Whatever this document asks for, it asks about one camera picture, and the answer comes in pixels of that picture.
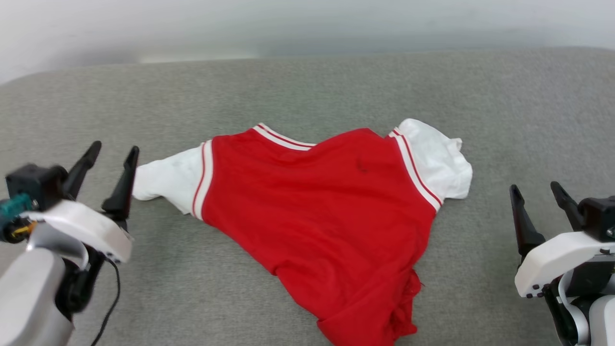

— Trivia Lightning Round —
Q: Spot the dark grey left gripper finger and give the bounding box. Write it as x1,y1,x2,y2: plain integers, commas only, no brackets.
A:
62,140,103,201
101,146,140,231

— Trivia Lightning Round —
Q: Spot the teal cable connector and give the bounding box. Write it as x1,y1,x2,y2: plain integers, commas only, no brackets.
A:
0,193,34,229

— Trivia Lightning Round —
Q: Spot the thin black cable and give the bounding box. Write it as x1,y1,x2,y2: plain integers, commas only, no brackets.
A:
89,259,121,346

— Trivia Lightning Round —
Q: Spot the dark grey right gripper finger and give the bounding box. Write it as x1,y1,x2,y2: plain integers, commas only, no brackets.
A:
550,181,585,232
509,184,546,263

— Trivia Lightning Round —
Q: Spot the red and white t-shirt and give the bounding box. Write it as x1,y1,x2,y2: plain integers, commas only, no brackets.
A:
132,118,474,346

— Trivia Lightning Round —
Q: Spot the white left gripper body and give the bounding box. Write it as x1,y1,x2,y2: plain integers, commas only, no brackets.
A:
22,199,134,264

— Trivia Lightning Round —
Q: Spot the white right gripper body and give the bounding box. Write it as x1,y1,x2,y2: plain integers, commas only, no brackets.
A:
515,231,615,299

